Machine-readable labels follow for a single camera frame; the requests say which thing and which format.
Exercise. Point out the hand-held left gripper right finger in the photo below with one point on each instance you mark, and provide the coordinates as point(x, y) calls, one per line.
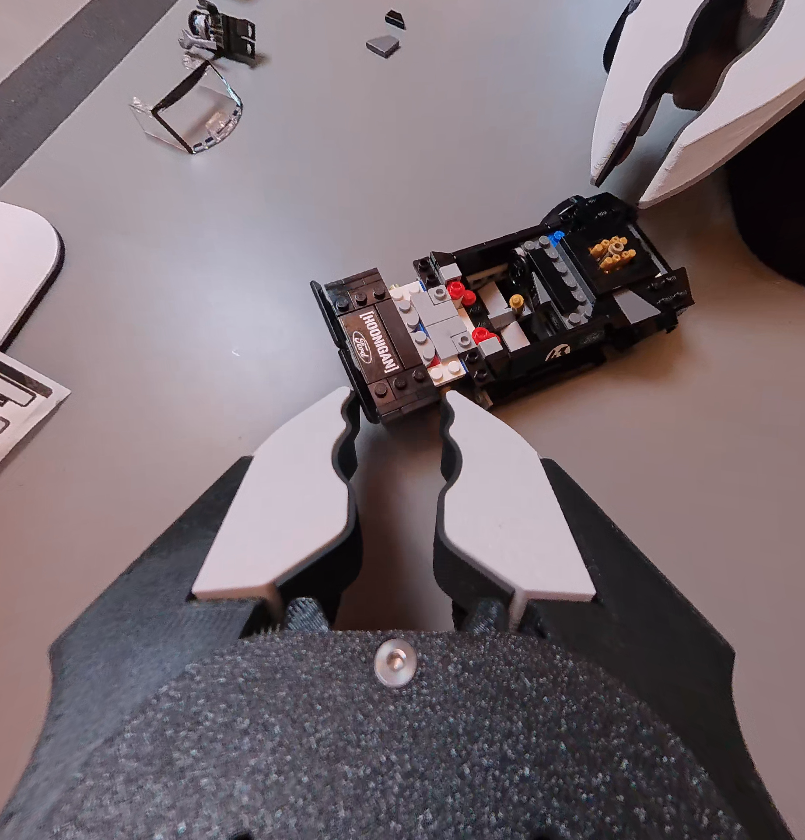
point(515, 512)

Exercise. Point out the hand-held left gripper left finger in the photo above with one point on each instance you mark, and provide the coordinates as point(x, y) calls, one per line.
point(277, 512)

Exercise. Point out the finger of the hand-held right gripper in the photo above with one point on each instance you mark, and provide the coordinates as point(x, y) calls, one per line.
point(757, 105)
point(652, 66)

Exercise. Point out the lego car model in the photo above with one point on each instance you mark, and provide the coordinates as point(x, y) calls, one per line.
point(508, 308)

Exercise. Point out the tiny black lego piece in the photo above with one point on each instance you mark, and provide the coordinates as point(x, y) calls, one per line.
point(394, 18)

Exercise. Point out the grey wedge lego piece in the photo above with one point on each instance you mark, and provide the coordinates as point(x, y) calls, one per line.
point(382, 44)

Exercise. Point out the lego sticker sheet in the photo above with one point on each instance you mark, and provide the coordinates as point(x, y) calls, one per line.
point(15, 407)

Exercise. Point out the clear lego windshield piece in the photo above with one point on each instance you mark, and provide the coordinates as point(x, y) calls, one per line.
point(192, 112)

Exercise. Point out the small black lego assembly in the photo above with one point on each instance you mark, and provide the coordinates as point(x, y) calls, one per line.
point(221, 32)

